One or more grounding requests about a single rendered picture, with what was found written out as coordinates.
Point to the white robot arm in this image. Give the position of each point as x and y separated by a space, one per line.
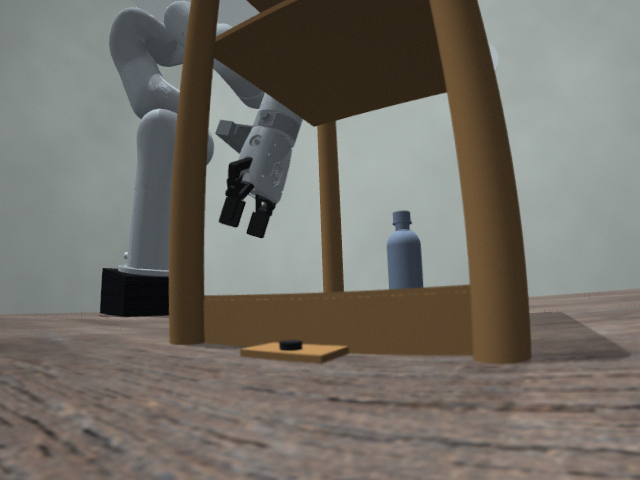
133 36

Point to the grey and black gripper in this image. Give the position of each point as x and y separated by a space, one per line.
267 152

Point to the brown wooden shelving unit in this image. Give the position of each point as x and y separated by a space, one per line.
327 60

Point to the blue-grey cylinder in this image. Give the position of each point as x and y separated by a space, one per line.
404 254

